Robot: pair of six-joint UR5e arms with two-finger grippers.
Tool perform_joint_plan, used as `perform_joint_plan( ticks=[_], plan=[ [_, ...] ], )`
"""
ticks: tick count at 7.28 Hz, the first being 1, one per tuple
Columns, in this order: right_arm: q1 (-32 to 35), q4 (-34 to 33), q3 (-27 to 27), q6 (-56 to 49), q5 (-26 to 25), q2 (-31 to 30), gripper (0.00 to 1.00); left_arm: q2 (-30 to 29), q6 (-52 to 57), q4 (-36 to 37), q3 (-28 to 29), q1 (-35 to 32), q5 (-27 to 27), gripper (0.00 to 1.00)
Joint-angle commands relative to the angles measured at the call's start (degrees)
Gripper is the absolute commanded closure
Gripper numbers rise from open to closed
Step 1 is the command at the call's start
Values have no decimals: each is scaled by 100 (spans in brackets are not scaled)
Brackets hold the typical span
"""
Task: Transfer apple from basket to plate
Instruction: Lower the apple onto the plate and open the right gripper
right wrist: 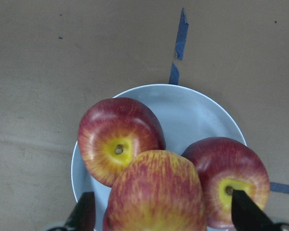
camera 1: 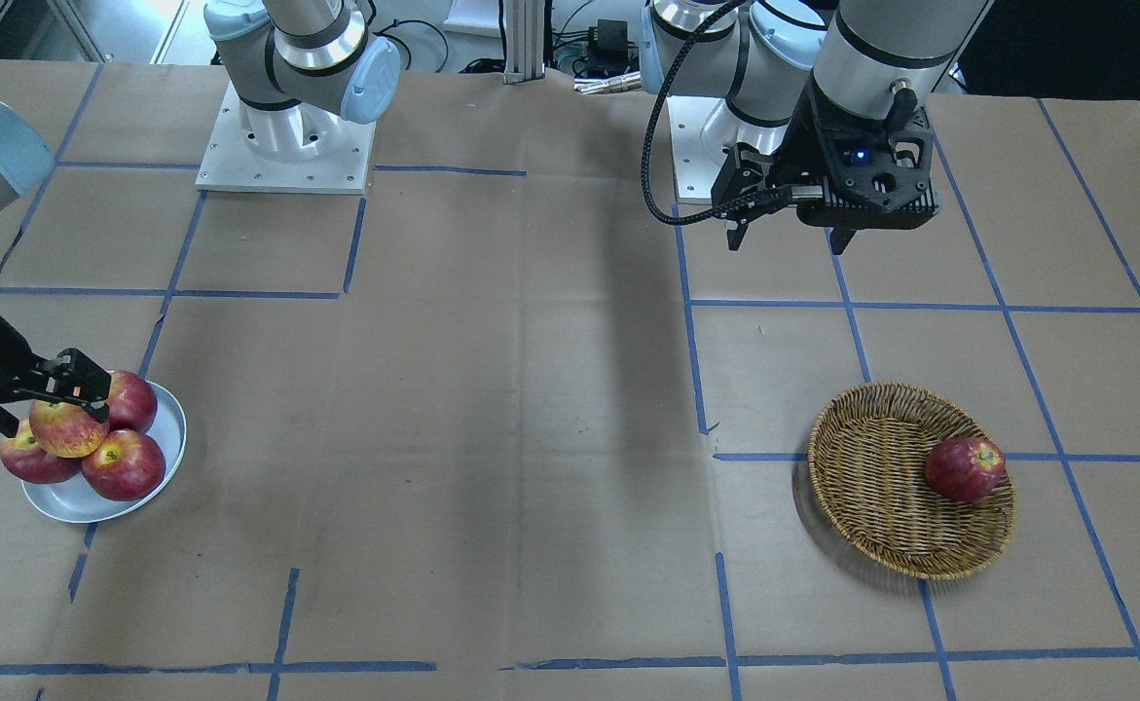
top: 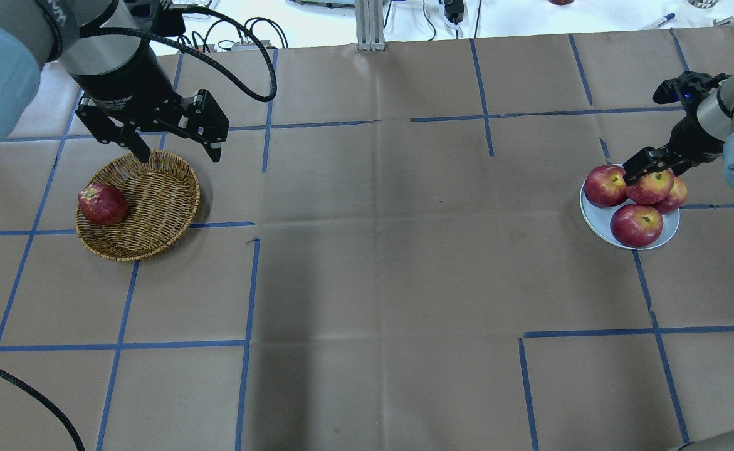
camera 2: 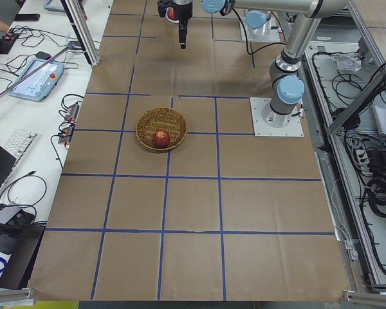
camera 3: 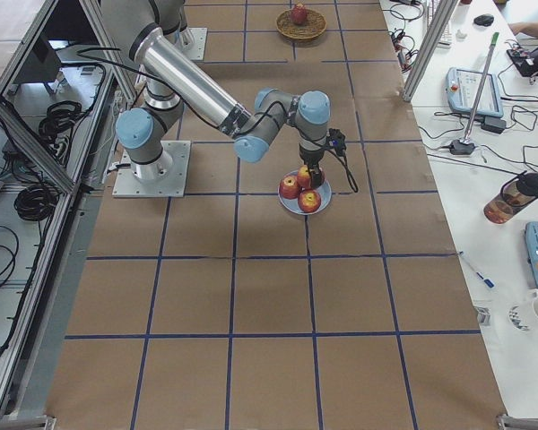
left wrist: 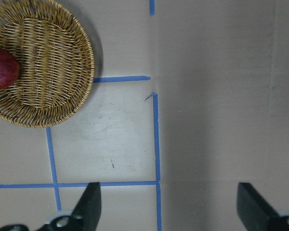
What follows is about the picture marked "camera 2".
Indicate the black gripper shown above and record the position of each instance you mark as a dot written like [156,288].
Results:
[183,12]

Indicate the red apple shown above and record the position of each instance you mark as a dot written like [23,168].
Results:
[161,139]
[170,14]

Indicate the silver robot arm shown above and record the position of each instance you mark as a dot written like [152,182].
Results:
[288,89]
[258,22]

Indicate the woven wicker basket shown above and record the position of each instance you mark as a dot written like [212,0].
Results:
[161,119]

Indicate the red apple in basket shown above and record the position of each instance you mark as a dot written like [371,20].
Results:
[161,139]

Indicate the black smartphone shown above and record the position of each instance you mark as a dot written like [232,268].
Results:
[27,17]

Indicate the blue teach pendant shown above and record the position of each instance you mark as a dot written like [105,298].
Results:
[38,86]

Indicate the white keyboard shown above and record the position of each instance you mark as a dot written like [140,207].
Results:
[20,143]

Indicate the green tipped metal rod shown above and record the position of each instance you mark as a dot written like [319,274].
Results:
[35,65]

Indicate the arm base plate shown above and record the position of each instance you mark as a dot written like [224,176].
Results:
[269,124]
[268,33]

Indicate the aluminium frame post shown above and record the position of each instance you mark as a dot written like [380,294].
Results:
[77,21]

